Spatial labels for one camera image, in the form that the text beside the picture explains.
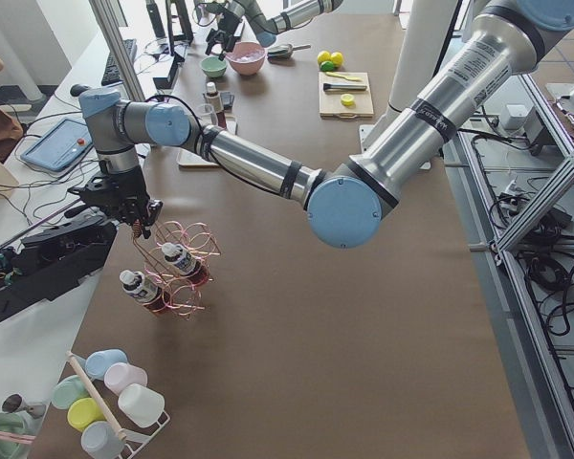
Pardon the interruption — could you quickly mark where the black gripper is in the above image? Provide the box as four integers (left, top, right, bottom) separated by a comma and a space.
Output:
68, 166, 163, 239
206, 9, 245, 60

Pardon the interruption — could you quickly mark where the copper wire bottle basket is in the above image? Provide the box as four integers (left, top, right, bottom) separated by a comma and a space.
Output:
131, 221, 221, 319

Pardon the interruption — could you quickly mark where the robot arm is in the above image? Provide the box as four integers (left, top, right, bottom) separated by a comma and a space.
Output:
75, 1, 574, 249
205, 0, 342, 60

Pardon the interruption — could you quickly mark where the tea bottle white cap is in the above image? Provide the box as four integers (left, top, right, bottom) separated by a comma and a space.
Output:
161, 242, 210, 286
119, 270, 168, 315

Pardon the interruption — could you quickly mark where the green bowl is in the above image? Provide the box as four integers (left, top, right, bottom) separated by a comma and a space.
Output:
200, 55, 228, 78

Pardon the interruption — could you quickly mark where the pink bowl of ice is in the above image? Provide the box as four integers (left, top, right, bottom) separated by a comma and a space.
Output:
226, 41, 267, 76

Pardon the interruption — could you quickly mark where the black monitor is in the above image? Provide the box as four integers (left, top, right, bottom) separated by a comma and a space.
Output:
165, 0, 194, 62

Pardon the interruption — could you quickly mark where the folded grey cloth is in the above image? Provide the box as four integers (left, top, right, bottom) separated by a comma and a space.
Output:
220, 91, 235, 110

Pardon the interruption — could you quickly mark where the steel ice scoop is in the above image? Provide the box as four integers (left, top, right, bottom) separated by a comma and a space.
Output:
267, 44, 312, 59

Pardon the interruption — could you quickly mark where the cream rabbit serving tray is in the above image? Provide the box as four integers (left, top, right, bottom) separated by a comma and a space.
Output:
176, 114, 238, 168

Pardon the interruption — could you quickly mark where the clear wine glass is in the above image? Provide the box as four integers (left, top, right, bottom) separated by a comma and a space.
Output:
195, 103, 218, 125

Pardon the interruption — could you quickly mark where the blue teach pendant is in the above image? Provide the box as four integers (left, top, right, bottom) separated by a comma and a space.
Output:
20, 118, 92, 172

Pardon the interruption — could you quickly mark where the green lime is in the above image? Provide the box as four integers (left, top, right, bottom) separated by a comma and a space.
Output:
330, 52, 343, 68

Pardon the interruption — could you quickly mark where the yellow plastic knife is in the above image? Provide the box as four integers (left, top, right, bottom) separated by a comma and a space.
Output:
325, 72, 363, 81

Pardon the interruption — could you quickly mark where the black keyboard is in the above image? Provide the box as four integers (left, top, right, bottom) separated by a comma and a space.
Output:
99, 37, 139, 87

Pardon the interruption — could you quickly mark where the steel muddler black tip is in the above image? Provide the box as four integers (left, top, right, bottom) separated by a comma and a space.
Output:
322, 82, 367, 92

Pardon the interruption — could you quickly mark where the black bag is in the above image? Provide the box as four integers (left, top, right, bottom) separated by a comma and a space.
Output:
0, 215, 117, 322

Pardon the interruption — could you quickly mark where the bamboo cutting board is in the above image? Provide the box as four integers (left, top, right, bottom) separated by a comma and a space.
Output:
318, 72, 374, 119

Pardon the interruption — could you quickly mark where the black computer mouse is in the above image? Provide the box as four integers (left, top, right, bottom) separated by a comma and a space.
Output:
70, 84, 91, 98

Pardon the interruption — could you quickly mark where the half lemon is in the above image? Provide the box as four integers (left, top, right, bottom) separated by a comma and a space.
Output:
340, 93, 355, 107

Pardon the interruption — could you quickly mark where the blue plastic cup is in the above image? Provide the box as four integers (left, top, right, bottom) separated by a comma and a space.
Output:
84, 349, 128, 380

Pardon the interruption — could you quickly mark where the pink plastic cup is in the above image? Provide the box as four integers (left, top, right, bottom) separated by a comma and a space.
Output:
103, 362, 148, 395

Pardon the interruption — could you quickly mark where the green plastic cup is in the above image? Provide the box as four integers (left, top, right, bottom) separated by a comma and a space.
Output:
51, 375, 89, 410

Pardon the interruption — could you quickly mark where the white plastic cup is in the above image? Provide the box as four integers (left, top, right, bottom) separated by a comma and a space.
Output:
118, 383, 166, 427

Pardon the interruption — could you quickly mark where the yellow plastic cup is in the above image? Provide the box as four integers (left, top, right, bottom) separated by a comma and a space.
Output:
67, 397, 105, 432

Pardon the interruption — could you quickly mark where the white cup rack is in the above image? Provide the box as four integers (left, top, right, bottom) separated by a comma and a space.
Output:
67, 352, 170, 458

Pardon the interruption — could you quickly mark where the grey plastic cup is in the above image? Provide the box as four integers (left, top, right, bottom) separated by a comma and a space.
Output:
80, 421, 124, 459

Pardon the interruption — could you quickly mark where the aluminium frame post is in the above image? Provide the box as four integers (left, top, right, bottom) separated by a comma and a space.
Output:
89, 0, 145, 101

